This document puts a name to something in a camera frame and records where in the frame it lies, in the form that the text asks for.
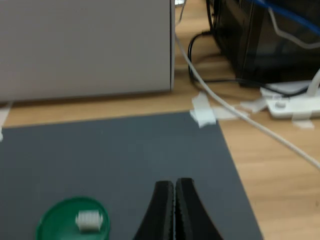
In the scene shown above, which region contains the small white plastic terminal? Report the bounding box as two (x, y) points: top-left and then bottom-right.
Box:
(74, 209), (104, 232)

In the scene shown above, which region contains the round green lid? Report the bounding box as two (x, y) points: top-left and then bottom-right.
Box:
(34, 196), (111, 240)

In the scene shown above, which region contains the dark grey mat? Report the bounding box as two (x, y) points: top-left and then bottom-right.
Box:
(0, 111), (265, 240)

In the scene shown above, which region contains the black computer case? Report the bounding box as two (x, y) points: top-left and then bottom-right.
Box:
(206, 0), (320, 87)

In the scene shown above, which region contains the grey partition box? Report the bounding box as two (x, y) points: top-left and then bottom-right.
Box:
(0, 0), (176, 102)

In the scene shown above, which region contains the long white cable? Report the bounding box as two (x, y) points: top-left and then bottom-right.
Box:
(173, 32), (320, 171)

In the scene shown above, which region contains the white plastic bracket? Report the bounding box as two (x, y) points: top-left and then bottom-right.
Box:
(259, 79), (320, 120)

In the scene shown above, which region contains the thick white cable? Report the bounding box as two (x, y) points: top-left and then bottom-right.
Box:
(306, 67), (320, 97)

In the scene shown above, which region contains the grey cable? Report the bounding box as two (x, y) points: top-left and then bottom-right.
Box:
(267, 7), (320, 50)

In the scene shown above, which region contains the blue cable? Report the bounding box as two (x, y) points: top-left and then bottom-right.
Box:
(254, 0), (320, 36)

